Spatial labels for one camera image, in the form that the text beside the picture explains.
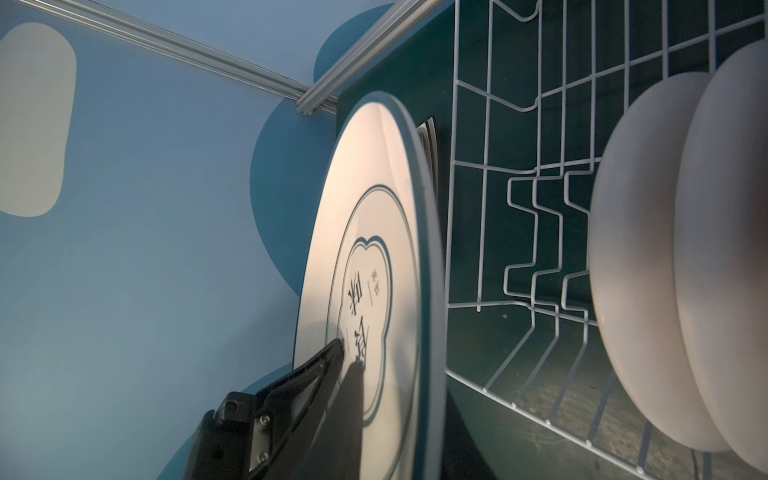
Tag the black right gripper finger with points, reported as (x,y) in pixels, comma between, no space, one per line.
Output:
(264,435)

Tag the white round plate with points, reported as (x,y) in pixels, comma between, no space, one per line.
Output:
(374,279)
(630,261)
(720,251)

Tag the black square plate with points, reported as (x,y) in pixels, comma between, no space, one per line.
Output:
(428,137)

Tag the white wire dish rack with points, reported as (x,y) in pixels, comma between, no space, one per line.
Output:
(539,86)

